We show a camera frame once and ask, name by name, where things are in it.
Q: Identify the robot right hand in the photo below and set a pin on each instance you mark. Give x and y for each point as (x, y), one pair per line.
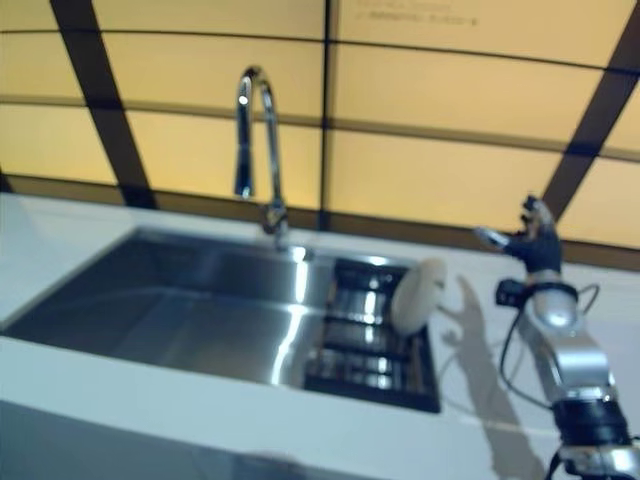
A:
(542, 247)

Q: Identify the small beige plate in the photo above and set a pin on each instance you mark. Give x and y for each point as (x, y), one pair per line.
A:
(417, 295)

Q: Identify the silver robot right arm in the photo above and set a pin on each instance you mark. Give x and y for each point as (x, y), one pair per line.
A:
(575, 350)

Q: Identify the black dish drying rack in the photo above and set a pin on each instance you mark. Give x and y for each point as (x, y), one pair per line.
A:
(365, 345)

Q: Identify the chrome kitchen faucet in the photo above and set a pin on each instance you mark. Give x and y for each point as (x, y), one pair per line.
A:
(245, 130)

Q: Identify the stainless steel sink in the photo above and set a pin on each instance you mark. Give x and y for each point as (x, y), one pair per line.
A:
(175, 310)

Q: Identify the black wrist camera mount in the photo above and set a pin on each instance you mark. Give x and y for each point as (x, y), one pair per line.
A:
(510, 292)

